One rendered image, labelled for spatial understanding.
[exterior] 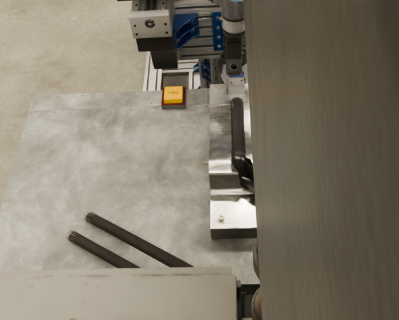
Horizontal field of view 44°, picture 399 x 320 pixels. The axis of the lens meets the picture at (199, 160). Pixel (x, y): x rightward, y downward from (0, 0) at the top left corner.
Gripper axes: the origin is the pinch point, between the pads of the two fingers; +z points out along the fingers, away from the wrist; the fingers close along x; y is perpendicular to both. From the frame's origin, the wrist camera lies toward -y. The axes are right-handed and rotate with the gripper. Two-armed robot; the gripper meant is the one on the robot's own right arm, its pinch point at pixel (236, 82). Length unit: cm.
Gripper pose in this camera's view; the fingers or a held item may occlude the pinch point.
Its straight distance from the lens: 155.8
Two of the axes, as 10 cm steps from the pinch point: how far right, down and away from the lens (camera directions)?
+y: 0.1, -8.1, 5.9
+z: 0.8, 5.8, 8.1
